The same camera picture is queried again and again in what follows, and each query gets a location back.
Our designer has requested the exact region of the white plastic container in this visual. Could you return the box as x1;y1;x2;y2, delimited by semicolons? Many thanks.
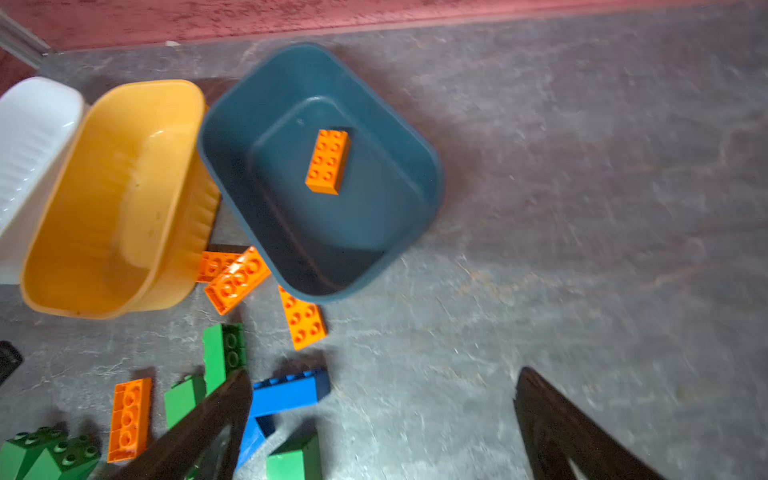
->
1;77;87;285

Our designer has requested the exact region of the orange lego under brick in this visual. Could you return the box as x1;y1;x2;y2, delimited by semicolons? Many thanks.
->
196;251;241;284

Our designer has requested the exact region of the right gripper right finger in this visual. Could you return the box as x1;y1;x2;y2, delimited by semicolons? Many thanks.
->
514;366;662;479

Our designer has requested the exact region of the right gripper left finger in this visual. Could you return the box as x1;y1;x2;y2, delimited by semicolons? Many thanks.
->
113;369;252;479

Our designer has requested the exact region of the green small lego centre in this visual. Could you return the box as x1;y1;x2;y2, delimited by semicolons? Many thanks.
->
266;434;323;480

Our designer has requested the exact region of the blue small lego centre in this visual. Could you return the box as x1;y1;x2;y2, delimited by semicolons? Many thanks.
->
235;416;275;471

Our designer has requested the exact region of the yellow plastic container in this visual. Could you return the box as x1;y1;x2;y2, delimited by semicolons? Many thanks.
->
20;80;219;320

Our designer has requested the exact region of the teal plastic container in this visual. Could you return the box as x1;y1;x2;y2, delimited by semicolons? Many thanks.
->
198;43;444;304

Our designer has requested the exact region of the orange lego by yellow bin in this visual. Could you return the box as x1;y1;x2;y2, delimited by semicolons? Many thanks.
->
204;247;271;315

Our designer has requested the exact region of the orange lego brick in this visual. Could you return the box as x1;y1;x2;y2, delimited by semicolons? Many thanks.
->
305;129;350;196

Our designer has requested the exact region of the blue long lego brick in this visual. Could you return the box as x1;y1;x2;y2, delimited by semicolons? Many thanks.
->
250;369;331;418

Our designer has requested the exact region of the green flat lego plate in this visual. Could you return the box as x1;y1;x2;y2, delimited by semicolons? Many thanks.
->
1;427;101;479

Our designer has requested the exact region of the orange lego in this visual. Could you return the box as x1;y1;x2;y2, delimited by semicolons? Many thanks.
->
107;378;152;463
204;247;271;315
196;251;241;284
278;286;327;351

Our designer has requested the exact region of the green long lego brick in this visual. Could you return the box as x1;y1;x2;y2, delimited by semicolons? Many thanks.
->
202;324;247;396

